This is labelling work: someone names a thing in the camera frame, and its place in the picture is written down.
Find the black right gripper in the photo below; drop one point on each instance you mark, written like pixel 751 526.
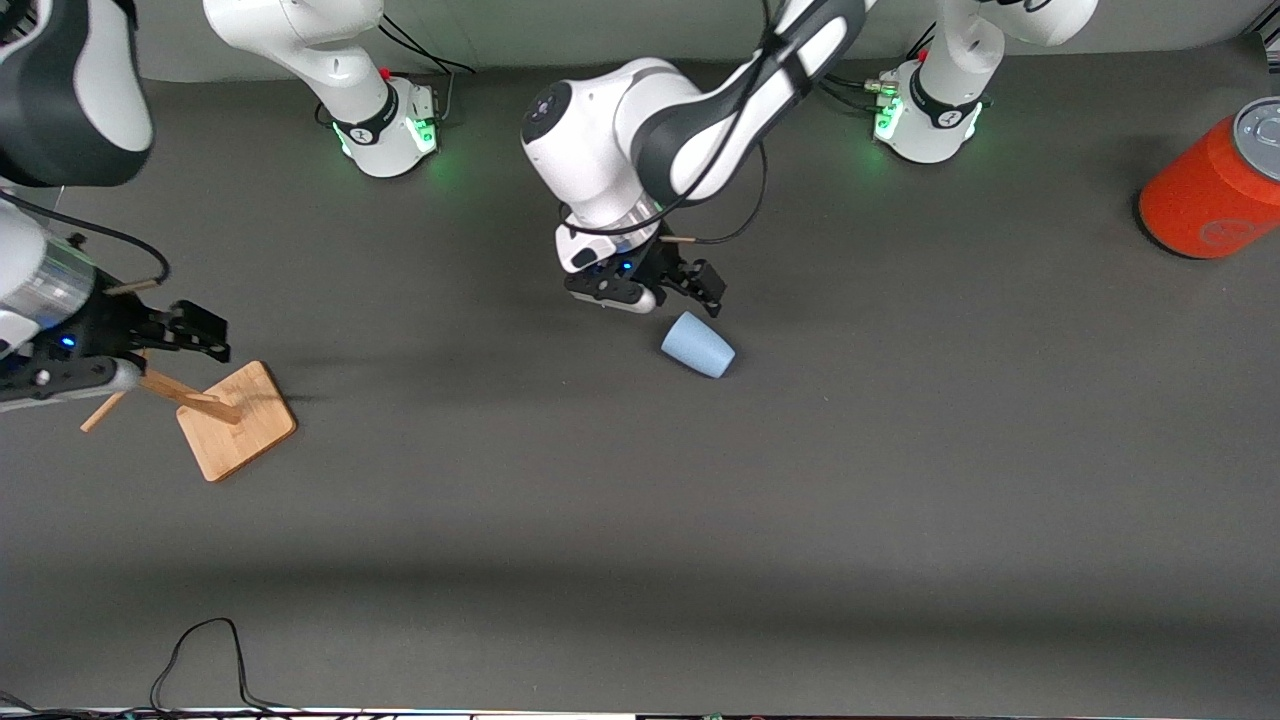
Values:
pixel 102 323

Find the wooden cup stand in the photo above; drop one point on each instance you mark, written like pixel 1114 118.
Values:
pixel 235 430

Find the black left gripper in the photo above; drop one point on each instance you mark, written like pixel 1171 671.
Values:
pixel 662 262

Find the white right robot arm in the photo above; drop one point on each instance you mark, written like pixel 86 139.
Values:
pixel 330 60

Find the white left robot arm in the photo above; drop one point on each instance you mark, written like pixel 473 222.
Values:
pixel 590 150

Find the light blue cup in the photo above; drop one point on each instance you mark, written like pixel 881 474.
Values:
pixel 698 347

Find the orange drink can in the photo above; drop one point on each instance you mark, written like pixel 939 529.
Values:
pixel 1210 190

